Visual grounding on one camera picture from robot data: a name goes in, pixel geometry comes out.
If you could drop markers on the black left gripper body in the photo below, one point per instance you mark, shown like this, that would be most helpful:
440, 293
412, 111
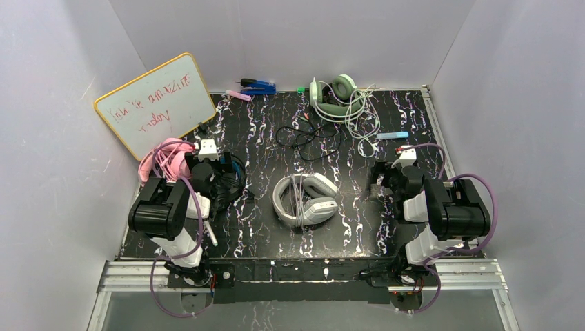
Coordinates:
223, 165

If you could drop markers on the black blue headphones with cable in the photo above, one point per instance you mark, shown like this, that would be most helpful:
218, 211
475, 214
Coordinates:
229, 183

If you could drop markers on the white headphones with cable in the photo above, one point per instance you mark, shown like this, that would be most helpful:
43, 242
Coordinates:
306, 199

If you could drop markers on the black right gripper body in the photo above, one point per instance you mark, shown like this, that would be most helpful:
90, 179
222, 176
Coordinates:
390, 172

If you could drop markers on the white green marker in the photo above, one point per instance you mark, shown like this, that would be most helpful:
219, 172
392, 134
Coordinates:
211, 233

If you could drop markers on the yellow framed whiteboard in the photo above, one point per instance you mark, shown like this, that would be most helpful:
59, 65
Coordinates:
168, 101

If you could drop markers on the blue black marker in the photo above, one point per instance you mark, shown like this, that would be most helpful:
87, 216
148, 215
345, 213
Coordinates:
256, 87

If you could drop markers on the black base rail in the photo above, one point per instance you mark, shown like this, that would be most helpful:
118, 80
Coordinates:
231, 280

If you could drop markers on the pink marker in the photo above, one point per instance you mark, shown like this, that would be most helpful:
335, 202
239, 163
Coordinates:
238, 95

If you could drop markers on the light blue marker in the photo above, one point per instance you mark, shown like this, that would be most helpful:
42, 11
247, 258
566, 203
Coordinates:
392, 135

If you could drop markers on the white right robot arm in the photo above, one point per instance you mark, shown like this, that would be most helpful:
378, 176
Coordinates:
447, 213

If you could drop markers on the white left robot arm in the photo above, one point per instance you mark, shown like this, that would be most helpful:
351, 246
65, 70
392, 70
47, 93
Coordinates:
183, 186

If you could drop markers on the pink headphones with cable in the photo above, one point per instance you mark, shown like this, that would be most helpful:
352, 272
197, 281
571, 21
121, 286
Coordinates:
169, 160

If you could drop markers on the green headphones with cable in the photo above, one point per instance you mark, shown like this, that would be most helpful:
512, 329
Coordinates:
342, 102

